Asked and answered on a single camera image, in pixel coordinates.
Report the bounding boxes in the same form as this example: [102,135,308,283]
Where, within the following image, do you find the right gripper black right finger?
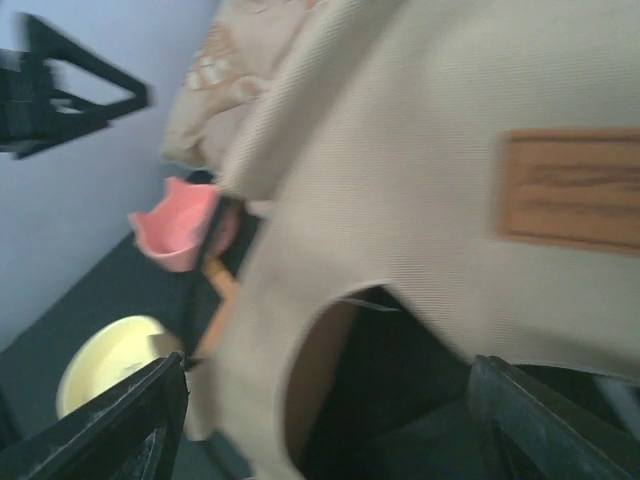
[468,356,639,479]

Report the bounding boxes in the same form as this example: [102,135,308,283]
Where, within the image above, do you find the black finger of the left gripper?
[20,14,149,123]

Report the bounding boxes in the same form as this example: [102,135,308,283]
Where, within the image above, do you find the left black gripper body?
[1,49,108,160]

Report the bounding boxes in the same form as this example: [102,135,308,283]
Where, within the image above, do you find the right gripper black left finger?
[1,353,188,480]

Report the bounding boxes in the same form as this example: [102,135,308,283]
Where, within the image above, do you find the beige patterned pillow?
[161,1,322,174]

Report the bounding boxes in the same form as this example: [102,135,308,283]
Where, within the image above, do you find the beige pet tent fabric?
[213,1,639,479]

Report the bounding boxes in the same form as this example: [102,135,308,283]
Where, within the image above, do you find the yellow pet bowl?
[56,315,183,418]

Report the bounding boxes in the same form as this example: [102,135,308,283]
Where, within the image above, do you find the pink pet bowl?
[128,176,221,273]

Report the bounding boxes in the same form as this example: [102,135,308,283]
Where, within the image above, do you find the wooden bowl stand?
[194,256,240,360]

